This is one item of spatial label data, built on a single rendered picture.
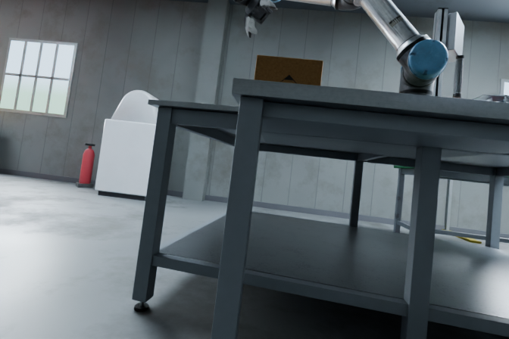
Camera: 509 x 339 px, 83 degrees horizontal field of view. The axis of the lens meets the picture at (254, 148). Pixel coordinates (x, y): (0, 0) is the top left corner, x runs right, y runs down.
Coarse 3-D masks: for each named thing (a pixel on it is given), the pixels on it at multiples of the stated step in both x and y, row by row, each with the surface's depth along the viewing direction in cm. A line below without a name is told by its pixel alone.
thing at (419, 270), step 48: (384, 144) 103; (432, 192) 95; (144, 240) 113; (192, 240) 139; (288, 240) 161; (336, 240) 175; (384, 240) 192; (432, 240) 94; (144, 288) 111; (288, 288) 102; (336, 288) 101; (384, 288) 106; (432, 288) 112; (480, 288) 118
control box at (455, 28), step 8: (448, 16) 142; (456, 16) 139; (448, 24) 141; (456, 24) 139; (448, 32) 141; (456, 32) 139; (448, 40) 140; (456, 40) 140; (448, 48) 140; (456, 48) 140; (448, 56) 146
